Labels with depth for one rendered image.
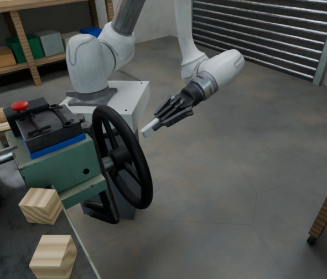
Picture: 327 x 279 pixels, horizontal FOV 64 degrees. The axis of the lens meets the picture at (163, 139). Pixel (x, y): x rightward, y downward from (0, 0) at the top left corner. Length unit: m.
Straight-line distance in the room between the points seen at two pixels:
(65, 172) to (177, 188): 1.23
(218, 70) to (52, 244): 0.72
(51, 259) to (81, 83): 0.88
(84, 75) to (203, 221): 0.99
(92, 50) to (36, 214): 0.80
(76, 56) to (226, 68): 0.59
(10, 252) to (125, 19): 0.99
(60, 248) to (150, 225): 1.17
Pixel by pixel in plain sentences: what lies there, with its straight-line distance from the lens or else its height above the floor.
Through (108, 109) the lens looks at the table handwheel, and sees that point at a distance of 0.61.
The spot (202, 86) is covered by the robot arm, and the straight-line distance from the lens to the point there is 0.88.
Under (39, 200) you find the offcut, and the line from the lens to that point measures 0.45.
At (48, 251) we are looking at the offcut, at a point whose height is 0.94.
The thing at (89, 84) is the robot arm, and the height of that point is 0.79.
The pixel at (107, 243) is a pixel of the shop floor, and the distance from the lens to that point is 1.51.
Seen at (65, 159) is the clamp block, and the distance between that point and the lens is 0.51.
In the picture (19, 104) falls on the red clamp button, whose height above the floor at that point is 1.02.
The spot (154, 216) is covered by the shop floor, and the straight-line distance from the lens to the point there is 1.56.
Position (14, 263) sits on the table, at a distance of 0.45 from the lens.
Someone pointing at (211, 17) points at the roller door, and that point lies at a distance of 4.06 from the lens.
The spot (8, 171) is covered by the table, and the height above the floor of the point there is 0.90.
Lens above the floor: 1.25
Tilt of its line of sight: 37 degrees down
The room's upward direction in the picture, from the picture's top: 3 degrees counter-clockwise
